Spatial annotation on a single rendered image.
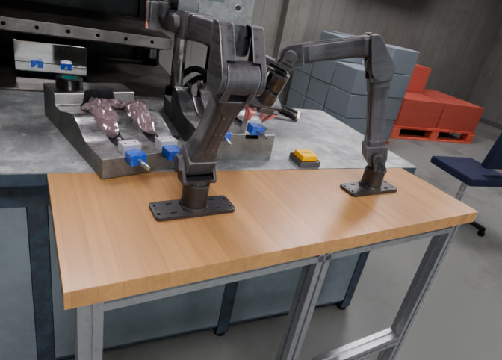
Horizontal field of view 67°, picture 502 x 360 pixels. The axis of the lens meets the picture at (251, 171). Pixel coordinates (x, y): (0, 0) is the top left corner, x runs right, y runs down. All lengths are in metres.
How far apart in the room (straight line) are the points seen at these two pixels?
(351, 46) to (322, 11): 4.07
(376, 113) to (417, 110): 4.08
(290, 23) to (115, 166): 3.95
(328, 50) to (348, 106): 2.80
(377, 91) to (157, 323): 1.11
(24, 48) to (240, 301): 1.35
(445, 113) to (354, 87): 1.99
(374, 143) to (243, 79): 0.60
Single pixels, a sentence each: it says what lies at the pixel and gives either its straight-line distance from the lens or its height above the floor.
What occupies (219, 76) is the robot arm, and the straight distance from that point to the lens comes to 0.67.
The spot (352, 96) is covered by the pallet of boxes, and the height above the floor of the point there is 0.59.
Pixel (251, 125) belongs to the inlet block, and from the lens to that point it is 1.18.
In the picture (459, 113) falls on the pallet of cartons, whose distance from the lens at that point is 5.72.
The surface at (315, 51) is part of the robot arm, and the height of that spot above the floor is 1.18.
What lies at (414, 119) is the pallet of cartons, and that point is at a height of 0.26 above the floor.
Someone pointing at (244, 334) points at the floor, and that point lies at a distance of 1.75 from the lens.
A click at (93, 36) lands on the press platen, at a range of 1.86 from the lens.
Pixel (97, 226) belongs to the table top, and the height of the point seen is 0.80.
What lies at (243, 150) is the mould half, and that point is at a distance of 1.23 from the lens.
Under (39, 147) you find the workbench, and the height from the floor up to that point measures 0.80.
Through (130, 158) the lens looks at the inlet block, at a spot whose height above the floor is 0.86.
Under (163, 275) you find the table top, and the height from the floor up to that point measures 0.79.
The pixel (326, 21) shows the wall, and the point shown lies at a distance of 5.23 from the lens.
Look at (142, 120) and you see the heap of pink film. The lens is 1.20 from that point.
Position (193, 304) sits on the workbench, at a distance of 1.53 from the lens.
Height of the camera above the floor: 1.28
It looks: 24 degrees down
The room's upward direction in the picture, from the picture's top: 11 degrees clockwise
